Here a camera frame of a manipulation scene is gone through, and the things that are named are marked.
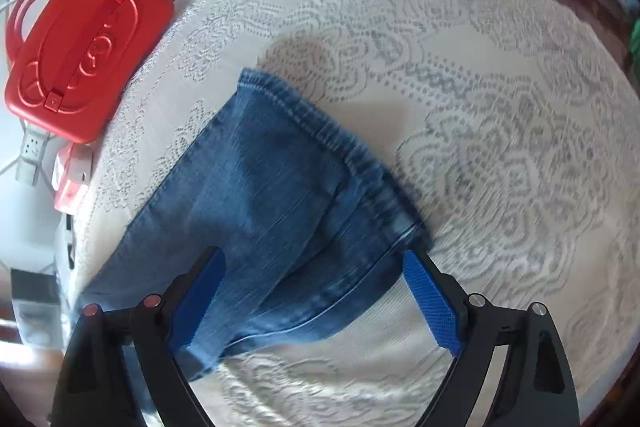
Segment red plastic stool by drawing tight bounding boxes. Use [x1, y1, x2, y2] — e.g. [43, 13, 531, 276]
[4, 0, 176, 144]

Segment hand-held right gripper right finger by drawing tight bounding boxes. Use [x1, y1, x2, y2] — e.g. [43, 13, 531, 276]
[403, 248, 581, 427]

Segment red and white box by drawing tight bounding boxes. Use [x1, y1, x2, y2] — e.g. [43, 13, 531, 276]
[52, 142, 99, 216]

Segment white lace tablecloth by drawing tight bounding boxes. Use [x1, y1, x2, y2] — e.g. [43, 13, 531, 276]
[67, 0, 635, 427]

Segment white power strip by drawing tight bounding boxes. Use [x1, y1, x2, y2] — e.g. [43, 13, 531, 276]
[14, 121, 51, 186]

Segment blue denim jeans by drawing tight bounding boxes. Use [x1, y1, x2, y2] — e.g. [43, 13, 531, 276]
[75, 68, 435, 413]

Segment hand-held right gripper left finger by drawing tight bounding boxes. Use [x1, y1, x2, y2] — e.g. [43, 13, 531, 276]
[48, 245, 225, 427]

